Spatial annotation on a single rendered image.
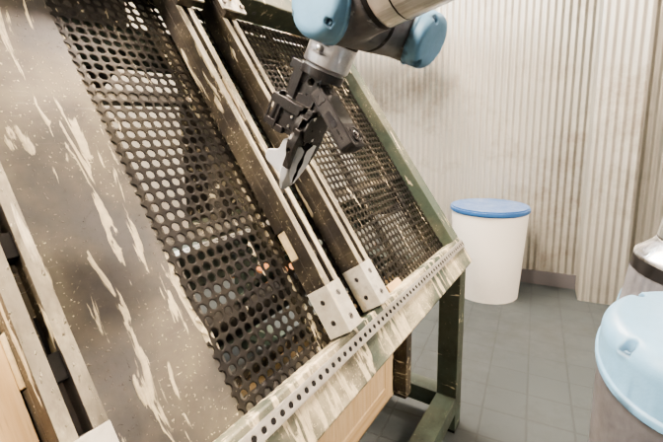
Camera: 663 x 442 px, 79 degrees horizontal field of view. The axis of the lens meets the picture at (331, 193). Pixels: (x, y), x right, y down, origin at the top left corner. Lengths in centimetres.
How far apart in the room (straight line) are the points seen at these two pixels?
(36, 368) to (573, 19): 379
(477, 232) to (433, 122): 116
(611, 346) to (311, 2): 41
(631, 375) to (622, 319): 4
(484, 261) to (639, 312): 297
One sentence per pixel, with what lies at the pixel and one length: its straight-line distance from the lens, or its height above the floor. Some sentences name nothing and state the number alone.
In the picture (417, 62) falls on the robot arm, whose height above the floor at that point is 149.
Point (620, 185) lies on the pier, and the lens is 365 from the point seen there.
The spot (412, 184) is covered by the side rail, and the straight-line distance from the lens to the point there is 184.
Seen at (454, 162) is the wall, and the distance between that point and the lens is 389.
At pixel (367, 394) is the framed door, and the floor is 39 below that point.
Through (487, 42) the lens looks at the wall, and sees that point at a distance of 389.
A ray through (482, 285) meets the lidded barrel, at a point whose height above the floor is 15.
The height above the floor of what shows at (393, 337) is 83.
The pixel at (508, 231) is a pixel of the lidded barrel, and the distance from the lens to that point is 332.
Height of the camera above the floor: 142
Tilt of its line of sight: 10 degrees down
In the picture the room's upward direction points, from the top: 1 degrees counter-clockwise
